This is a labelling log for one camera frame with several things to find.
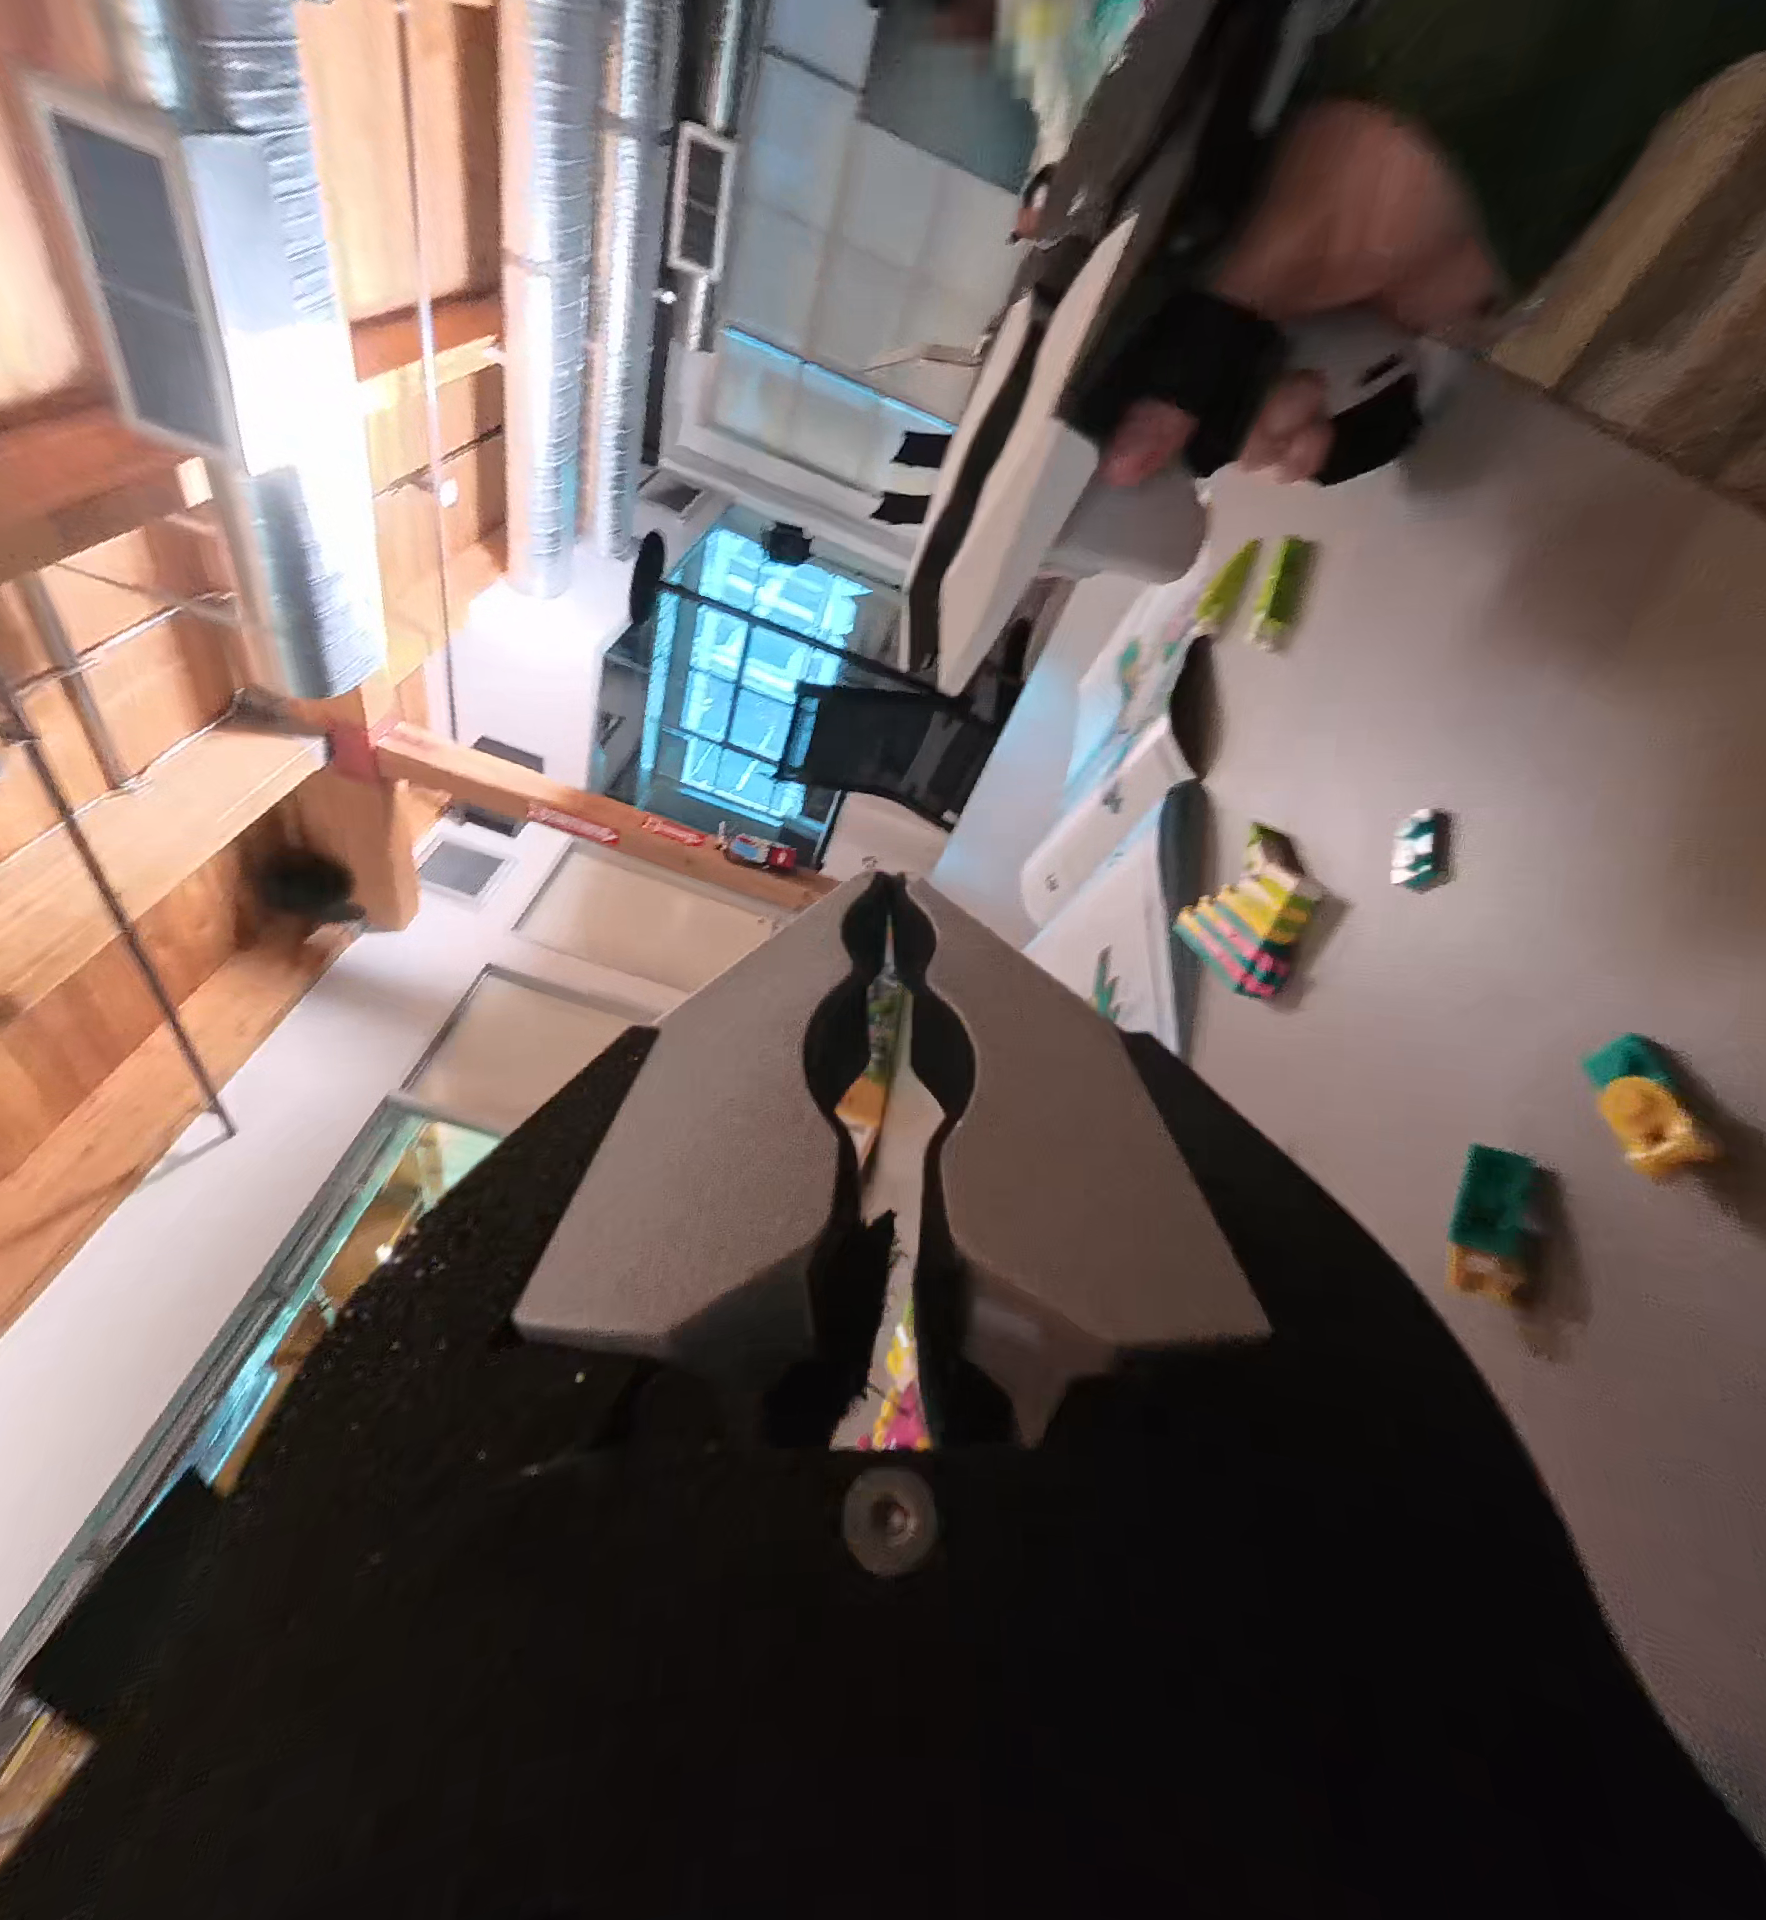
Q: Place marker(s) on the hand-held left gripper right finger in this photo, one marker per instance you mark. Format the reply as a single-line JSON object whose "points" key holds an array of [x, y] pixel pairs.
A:
{"points": [[1085, 1201]]}

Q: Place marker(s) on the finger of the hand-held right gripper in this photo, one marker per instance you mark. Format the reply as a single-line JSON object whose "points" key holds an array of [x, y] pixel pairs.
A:
{"points": [[1004, 539], [1041, 331]]}

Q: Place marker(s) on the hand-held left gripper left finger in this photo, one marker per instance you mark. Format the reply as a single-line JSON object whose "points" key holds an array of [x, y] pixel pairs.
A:
{"points": [[703, 1156]]}

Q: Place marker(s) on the person's right forearm green sleeve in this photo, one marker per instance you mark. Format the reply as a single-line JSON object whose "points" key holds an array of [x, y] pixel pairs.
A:
{"points": [[1587, 105]]}

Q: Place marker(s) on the open lego instruction booklet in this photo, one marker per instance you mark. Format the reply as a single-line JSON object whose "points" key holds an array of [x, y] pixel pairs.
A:
{"points": [[1132, 676]]}

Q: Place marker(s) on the lime green lego brick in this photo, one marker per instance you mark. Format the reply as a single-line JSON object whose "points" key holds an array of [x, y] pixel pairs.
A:
{"points": [[1225, 588], [1280, 592]]}

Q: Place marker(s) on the striped multicolour lego build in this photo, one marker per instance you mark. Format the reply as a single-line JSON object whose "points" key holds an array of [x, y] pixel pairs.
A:
{"points": [[1252, 919]]}

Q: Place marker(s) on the white lego instruction booklet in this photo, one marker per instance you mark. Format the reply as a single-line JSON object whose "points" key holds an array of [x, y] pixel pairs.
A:
{"points": [[1108, 872]]}

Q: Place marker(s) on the small teal white lego brick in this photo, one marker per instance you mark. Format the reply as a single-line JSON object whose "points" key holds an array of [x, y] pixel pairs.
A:
{"points": [[1419, 848]]}

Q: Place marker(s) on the person's right hand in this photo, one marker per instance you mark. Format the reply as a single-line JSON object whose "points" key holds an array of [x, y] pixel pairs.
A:
{"points": [[1365, 224]]}

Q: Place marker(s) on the white door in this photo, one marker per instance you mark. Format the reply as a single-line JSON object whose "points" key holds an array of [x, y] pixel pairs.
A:
{"points": [[644, 919], [524, 1042]]}

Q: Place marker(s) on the black box on stand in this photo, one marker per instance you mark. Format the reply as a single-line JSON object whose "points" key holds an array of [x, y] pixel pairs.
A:
{"points": [[782, 542]]}

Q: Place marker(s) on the black mesh office chair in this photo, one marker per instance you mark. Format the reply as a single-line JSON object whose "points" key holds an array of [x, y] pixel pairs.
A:
{"points": [[883, 744]]}

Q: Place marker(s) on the large grid window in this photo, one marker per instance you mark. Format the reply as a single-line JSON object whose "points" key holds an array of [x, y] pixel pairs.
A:
{"points": [[733, 659]]}

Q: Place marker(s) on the red fire extinguisher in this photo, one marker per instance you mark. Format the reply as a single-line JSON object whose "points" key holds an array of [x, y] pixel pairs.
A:
{"points": [[760, 853]]}

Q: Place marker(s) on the white recycling bin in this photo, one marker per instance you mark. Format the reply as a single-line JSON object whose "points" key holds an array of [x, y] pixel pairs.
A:
{"points": [[883, 843]]}

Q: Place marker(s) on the white ceiling vent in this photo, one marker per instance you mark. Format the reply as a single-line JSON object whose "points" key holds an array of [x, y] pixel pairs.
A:
{"points": [[703, 196]]}

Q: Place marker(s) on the black round ceiling speaker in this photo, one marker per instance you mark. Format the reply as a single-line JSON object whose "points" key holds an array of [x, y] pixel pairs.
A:
{"points": [[306, 886]]}

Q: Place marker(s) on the black hanging ceiling pipe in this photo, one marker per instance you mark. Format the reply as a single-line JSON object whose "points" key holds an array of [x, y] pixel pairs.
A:
{"points": [[89, 872]]}

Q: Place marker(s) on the grey ceiling air diffuser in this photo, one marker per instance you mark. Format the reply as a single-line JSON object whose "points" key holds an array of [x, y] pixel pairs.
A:
{"points": [[133, 286]]}

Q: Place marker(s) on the white wall vent grille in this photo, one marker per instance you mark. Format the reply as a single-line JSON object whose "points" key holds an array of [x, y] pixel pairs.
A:
{"points": [[460, 868]]}

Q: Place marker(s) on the long silver ceiling duct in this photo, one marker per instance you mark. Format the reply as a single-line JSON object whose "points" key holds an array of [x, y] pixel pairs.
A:
{"points": [[560, 286], [644, 271]]}

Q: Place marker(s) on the wooden support post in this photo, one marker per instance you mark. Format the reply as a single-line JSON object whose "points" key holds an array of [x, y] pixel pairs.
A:
{"points": [[524, 787]]}

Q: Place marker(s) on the glass wall panel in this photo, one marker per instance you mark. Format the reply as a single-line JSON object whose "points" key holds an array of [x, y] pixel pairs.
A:
{"points": [[298, 1290]]}

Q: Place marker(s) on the silver ceiling duct with diffuser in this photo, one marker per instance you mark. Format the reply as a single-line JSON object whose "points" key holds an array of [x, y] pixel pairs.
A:
{"points": [[306, 571]]}

